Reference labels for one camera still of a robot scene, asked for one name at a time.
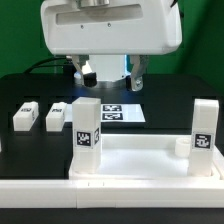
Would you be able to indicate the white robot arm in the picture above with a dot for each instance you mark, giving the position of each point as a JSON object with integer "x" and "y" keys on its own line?
{"x": 111, "y": 70}

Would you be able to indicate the white desk tabletop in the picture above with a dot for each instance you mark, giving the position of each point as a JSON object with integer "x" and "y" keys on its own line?
{"x": 138, "y": 157}

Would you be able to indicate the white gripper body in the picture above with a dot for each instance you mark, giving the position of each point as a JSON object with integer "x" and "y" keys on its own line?
{"x": 111, "y": 27}

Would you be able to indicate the white L-shaped wall fence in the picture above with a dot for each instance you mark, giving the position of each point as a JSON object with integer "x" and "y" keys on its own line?
{"x": 111, "y": 194}

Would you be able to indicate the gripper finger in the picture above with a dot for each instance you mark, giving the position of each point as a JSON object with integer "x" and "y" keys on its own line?
{"x": 139, "y": 63}
{"x": 84, "y": 75}

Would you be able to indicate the fiducial marker sheet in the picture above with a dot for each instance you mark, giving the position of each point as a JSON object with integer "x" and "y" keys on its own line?
{"x": 122, "y": 113}

